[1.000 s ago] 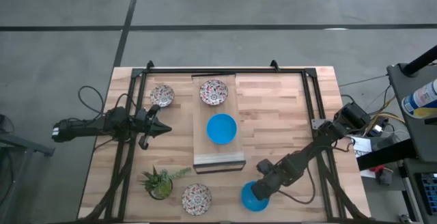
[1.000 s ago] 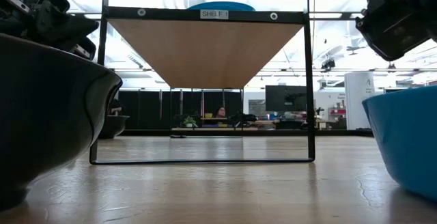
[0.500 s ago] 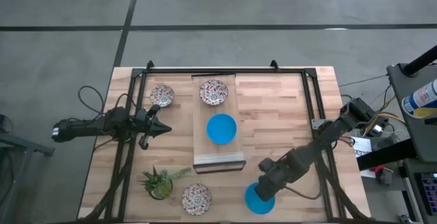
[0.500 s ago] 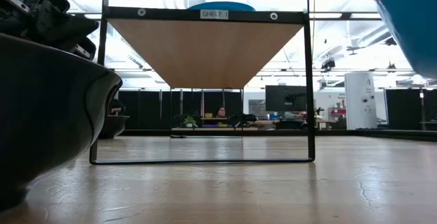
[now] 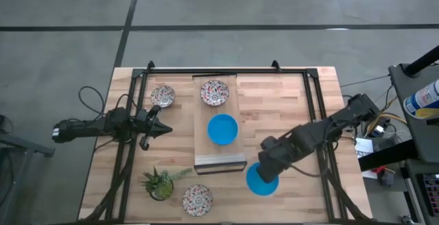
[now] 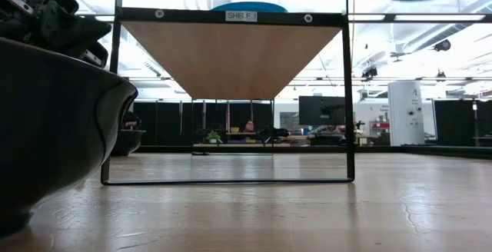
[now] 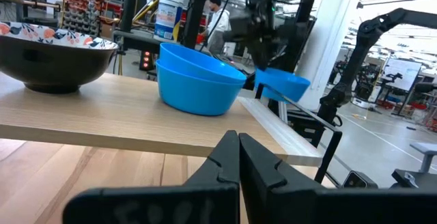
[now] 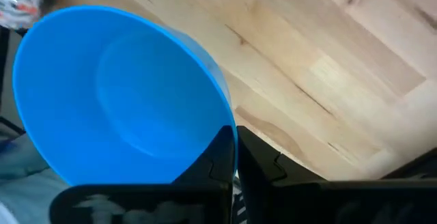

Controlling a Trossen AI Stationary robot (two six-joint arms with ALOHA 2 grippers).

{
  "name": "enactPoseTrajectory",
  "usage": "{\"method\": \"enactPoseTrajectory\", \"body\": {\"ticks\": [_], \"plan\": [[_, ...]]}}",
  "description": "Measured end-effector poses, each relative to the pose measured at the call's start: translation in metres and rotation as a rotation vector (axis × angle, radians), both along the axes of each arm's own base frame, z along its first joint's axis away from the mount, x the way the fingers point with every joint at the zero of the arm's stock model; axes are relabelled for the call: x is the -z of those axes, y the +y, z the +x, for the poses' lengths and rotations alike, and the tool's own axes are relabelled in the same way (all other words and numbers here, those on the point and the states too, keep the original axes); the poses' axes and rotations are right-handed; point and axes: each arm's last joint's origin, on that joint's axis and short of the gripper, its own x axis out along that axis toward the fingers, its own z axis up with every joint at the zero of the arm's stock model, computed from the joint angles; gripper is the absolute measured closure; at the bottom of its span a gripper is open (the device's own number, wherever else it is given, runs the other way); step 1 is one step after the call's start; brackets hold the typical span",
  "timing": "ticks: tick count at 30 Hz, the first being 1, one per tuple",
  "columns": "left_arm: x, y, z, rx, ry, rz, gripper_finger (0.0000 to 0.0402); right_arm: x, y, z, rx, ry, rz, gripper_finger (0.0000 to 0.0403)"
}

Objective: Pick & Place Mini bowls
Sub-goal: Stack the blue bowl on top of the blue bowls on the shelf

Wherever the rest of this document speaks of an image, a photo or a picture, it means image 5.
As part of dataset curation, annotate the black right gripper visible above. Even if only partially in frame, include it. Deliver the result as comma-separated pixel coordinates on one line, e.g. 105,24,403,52
257,135,295,185

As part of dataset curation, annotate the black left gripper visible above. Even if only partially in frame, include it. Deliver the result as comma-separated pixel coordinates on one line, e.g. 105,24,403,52
132,104,174,151

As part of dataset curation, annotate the blue plastic bowl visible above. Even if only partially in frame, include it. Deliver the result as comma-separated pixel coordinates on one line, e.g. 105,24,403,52
206,113,239,146
246,162,280,197

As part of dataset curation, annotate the floral patterned ceramic bowl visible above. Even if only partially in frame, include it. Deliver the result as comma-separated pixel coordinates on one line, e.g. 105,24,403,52
200,80,230,107
182,183,214,217
150,84,177,108

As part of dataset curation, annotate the wooden board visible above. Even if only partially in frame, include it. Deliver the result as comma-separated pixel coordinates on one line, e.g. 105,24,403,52
191,73,248,176

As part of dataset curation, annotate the green potted succulent plant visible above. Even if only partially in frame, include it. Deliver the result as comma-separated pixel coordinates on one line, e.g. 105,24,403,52
139,166,193,202

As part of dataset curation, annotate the white paper sheet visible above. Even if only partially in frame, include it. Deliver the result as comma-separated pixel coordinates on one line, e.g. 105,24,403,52
355,137,375,160

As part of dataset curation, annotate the small grey device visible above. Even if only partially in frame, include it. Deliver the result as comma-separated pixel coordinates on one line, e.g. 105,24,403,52
379,169,396,187

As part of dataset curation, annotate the grey metal stand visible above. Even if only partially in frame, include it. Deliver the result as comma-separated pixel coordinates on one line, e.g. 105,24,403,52
0,115,56,158

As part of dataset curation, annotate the grey metal cart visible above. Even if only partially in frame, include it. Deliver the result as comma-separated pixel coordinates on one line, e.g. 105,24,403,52
358,63,439,225

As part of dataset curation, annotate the screen with coloured keys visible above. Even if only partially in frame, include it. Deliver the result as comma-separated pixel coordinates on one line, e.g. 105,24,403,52
416,171,439,219

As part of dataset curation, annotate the white and blue spray can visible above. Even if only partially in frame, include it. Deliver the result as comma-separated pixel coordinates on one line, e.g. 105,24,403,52
403,79,439,119

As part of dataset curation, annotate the black pole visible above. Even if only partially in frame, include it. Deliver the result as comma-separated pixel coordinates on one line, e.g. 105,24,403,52
403,45,439,78

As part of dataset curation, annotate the black looped cable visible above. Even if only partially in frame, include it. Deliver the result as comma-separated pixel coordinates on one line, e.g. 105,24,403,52
78,86,138,123

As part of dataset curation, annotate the black aluminium table frame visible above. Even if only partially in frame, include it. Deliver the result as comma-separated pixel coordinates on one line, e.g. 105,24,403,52
87,60,373,225

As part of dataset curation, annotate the bundle of coloured cables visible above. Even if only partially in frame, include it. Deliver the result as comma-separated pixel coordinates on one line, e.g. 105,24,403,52
342,73,412,140

